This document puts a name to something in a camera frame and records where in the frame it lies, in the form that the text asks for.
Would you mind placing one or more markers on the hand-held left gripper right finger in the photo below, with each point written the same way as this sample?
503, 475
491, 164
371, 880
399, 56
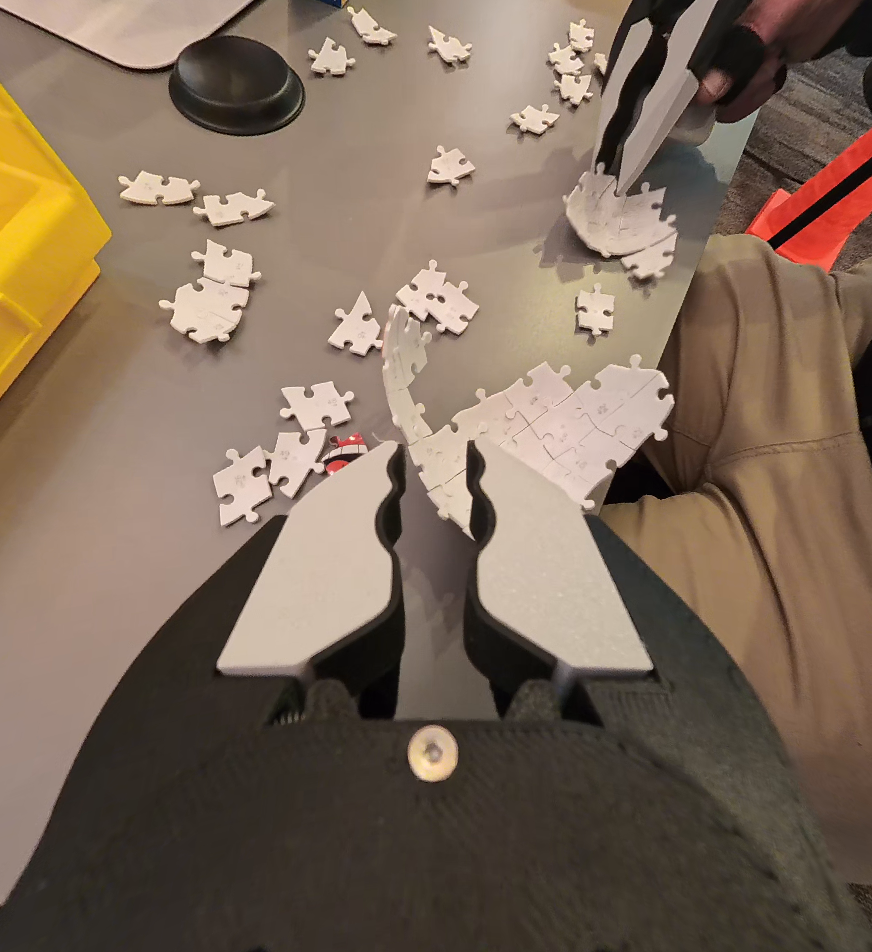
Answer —
562, 587

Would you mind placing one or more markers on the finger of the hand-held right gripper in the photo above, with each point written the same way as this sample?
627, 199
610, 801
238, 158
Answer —
625, 67
692, 44

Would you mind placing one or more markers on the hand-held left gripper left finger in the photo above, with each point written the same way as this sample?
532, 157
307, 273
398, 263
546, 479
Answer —
309, 587

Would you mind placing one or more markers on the small assembled puzzle dome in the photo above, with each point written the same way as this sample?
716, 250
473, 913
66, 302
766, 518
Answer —
607, 219

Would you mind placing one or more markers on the curved assembled puzzle ball section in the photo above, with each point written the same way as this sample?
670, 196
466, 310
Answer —
569, 424

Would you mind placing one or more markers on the printed red black puzzle piece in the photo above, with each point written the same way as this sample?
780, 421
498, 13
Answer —
345, 454

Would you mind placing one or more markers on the three joined white puzzle pieces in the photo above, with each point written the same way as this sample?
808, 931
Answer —
213, 294

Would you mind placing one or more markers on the person's right hand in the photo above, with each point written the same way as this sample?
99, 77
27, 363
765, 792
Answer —
800, 30

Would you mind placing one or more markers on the person's beige trousers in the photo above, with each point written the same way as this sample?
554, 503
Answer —
778, 483

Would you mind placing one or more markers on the black round base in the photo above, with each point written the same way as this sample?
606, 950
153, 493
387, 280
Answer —
236, 85

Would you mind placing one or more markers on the yellow plastic bin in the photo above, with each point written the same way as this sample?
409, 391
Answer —
12, 223

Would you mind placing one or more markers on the grey mat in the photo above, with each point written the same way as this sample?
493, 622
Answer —
108, 30

